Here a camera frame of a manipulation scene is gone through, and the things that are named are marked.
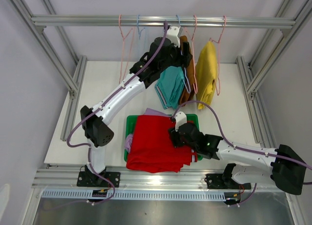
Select blue hanger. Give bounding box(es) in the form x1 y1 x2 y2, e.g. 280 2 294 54
136 14 150 64
176 14 191 94

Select teal trousers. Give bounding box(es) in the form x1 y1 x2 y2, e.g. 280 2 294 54
155 66 185 109

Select red trousers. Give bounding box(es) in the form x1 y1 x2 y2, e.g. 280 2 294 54
126 115 198 173

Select pink hanger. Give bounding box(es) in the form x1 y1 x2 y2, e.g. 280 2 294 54
209 15 227 96
184 15 198 94
118 14 135 82

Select purple trousers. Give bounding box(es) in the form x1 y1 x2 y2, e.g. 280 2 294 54
124 108 169 153

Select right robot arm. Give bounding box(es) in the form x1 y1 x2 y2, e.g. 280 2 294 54
168 123 307 195

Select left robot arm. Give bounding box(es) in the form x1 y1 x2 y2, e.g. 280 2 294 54
78 36 193 186

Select yellow trousers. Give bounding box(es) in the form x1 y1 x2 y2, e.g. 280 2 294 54
195 41 218 105

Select brown trousers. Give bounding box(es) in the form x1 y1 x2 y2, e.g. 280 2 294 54
178 36 195 104

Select green plastic tray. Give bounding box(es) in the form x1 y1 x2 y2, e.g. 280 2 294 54
124 114 199 162

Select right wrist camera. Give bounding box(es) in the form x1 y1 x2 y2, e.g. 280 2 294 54
171 111 187 132

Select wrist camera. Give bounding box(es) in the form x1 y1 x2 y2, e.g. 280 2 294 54
171 111 187 132
166 25 182 47

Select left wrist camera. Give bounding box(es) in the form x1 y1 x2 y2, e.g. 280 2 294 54
166 25 182 47

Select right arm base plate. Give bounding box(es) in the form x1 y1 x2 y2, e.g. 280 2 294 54
204 173 252 190

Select aluminium right frame posts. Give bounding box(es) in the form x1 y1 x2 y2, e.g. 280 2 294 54
235 0 312 162

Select aluminium frame posts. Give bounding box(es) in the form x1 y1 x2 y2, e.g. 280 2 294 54
235 0 312 162
8 0 87 141

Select aluminium hanging rail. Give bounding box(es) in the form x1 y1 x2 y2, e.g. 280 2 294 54
31 15 295 29

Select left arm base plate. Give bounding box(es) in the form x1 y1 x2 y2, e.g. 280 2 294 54
77 171 121 188

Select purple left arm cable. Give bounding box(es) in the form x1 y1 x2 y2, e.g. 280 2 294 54
66 20 169 207

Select aluminium left frame posts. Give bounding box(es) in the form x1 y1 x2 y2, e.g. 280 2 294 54
8 0 87 141

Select aluminium front frame rail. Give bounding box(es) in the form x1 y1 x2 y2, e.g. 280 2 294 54
31 165 298 193

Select white slotted cable duct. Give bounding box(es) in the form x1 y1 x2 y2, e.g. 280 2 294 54
41 189 226 202

